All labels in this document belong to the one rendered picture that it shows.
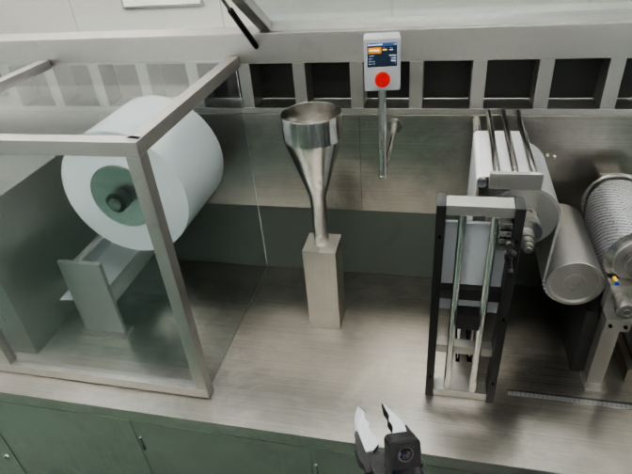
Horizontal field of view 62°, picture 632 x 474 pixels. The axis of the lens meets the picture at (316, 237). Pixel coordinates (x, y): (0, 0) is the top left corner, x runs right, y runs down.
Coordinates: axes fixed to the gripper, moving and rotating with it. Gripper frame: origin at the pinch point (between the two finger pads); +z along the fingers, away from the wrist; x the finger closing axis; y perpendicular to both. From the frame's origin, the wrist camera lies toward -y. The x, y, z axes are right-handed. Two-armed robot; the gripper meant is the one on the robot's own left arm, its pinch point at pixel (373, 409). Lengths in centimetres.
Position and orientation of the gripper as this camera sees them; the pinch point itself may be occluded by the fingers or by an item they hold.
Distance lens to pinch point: 90.8
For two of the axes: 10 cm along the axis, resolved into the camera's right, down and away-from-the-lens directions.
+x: 9.8, -0.6, 1.9
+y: -0.6, 8.5, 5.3
